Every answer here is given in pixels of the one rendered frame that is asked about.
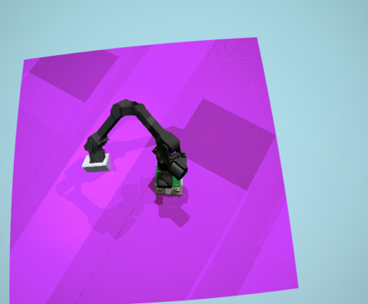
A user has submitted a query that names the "green board with square handle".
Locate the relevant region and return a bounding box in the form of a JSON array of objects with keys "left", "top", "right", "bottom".
[{"left": 155, "top": 165, "right": 180, "bottom": 187}]

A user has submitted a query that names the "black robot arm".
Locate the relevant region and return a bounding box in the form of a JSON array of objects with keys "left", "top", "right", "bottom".
[{"left": 84, "top": 99, "right": 188, "bottom": 180}]

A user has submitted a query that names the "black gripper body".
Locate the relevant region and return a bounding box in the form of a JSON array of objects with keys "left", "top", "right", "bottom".
[{"left": 157, "top": 163, "right": 173, "bottom": 189}]

